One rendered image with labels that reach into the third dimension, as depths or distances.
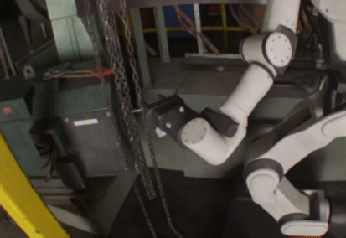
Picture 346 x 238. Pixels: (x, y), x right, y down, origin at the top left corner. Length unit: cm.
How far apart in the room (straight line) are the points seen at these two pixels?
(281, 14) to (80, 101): 73
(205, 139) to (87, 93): 56
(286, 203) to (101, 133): 75
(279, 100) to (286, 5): 69
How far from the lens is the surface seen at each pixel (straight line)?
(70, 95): 98
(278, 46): 57
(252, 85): 57
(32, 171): 127
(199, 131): 52
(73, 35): 155
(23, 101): 102
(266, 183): 83
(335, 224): 115
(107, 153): 104
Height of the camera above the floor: 121
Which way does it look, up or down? 30 degrees down
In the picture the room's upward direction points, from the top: 8 degrees counter-clockwise
